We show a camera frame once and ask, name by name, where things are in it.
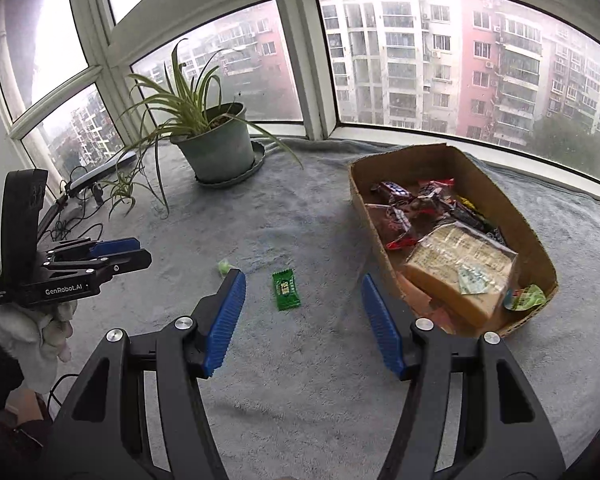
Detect brown cardboard box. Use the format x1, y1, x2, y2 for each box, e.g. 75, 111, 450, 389
348, 143, 559, 338

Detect green plant pot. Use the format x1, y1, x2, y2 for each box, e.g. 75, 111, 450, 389
170, 103, 256, 184

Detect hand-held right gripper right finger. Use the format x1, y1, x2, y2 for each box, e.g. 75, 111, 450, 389
361, 273, 567, 480

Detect green pot saucer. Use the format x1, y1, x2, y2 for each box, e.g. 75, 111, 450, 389
194, 141, 267, 190

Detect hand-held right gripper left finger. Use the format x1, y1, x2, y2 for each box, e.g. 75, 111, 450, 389
42, 267, 247, 480

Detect dark green candy packet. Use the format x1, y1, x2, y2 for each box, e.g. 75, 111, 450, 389
272, 270, 301, 311

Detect spider plant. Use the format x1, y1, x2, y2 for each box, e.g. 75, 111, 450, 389
102, 39, 303, 221

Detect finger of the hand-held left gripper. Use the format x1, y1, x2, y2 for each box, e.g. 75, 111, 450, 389
50, 236, 142, 260
42, 249, 153, 278

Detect clear bread loaf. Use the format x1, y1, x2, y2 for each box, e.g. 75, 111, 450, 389
404, 223, 520, 326

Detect grey bar lamp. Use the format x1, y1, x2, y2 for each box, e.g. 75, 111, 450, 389
62, 152, 138, 206

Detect black cable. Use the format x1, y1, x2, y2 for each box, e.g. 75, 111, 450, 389
35, 195, 106, 246

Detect white window frame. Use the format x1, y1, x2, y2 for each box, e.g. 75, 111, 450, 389
0, 0, 600, 196

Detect yellow jelly cup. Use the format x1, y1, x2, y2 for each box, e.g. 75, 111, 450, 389
502, 284, 547, 312

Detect person's left hand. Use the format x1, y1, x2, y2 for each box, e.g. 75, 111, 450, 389
0, 300, 76, 396

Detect small brown chocolate bar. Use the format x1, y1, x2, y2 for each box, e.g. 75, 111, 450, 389
370, 181, 412, 203

